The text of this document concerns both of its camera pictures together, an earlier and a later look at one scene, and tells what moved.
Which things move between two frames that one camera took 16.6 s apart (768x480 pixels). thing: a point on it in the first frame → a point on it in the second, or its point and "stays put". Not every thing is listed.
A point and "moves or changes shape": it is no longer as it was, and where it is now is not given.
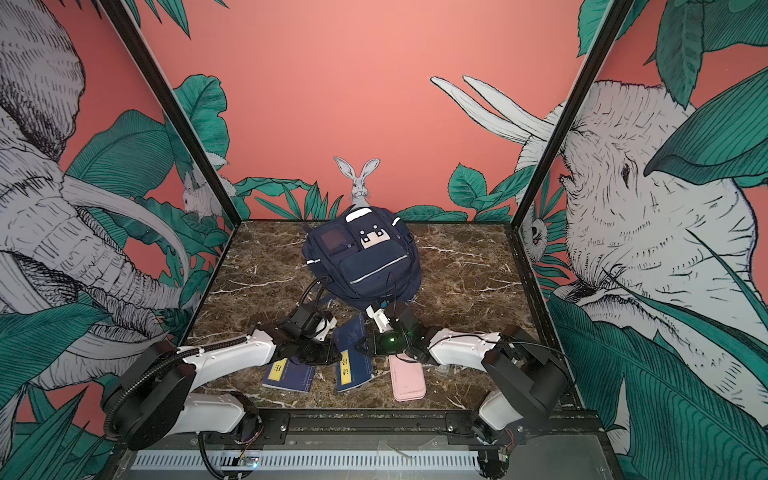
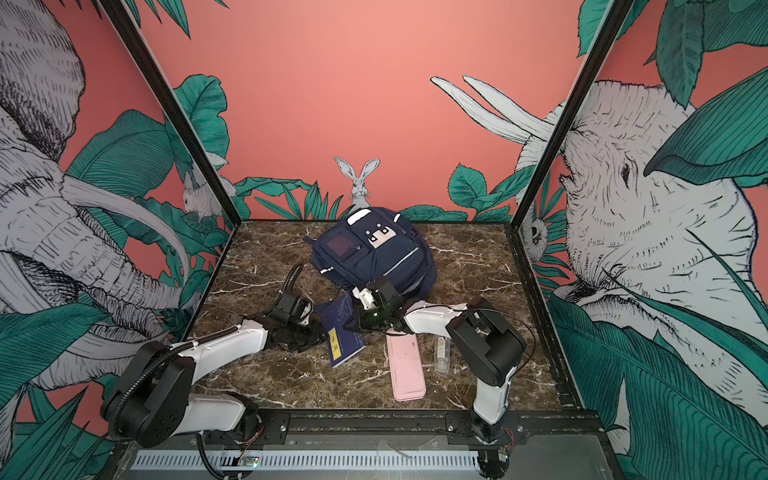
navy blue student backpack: [364, 257] moves or changes shape
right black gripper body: [392, 343] → [375, 320]
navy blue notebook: [290, 375] → [335, 314]
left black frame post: [172, 104] stays put
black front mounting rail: [387, 426] stays put
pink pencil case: [407, 378] stays put
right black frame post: [601, 49] stays put
